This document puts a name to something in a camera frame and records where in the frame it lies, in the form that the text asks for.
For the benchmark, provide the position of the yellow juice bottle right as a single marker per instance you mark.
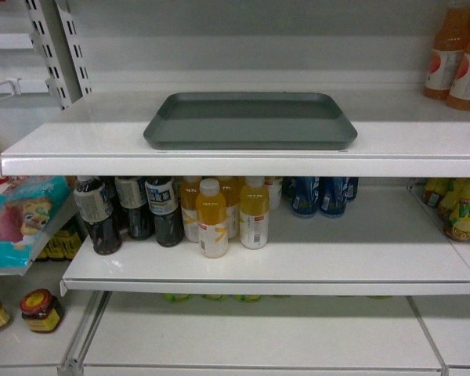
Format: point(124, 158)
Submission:
point(254, 213)

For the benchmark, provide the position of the yellow lemon tea bottle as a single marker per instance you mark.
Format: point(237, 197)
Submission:
point(458, 225)

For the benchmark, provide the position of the white shelf board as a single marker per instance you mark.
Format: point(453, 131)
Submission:
point(386, 243)
point(400, 134)

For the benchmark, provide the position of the dark tea bottle left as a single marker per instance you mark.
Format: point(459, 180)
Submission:
point(97, 212)

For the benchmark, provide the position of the blue drink bottle right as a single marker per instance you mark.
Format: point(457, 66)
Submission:
point(332, 196)

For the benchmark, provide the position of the white middle shelf board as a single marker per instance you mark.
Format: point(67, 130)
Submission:
point(386, 243)

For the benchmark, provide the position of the red lid sauce jar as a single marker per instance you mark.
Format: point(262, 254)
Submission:
point(42, 311)

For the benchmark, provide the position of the orange juice bottle back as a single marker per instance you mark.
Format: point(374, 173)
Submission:
point(189, 190)

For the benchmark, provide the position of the teal tissue pack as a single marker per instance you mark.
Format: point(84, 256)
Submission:
point(32, 210)

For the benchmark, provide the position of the orange juice bottle front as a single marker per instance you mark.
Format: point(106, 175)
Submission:
point(211, 219)

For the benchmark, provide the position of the dark tea bottle right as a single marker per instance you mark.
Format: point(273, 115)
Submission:
point(164, 206)

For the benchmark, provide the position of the orange tea bottle back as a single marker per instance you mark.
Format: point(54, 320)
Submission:
point(447, 50)

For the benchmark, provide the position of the white upper shelf board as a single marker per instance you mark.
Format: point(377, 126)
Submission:
point(400, 134)

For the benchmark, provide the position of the dark tea bottle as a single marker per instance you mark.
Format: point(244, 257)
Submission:
point(132, 196)
point(97, 212)
point(164, 206)

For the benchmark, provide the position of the grey rectangular serving tray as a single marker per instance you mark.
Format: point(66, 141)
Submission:
point(250, 121)

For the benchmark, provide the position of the orange juice bottle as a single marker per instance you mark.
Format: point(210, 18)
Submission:
point(189, 190)
point(211, 219)

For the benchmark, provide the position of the slotted shelf upright post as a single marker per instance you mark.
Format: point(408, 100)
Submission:
point(56, 39)

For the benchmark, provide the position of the dark tea bottle middle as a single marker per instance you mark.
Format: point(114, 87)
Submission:
point(132, 196)

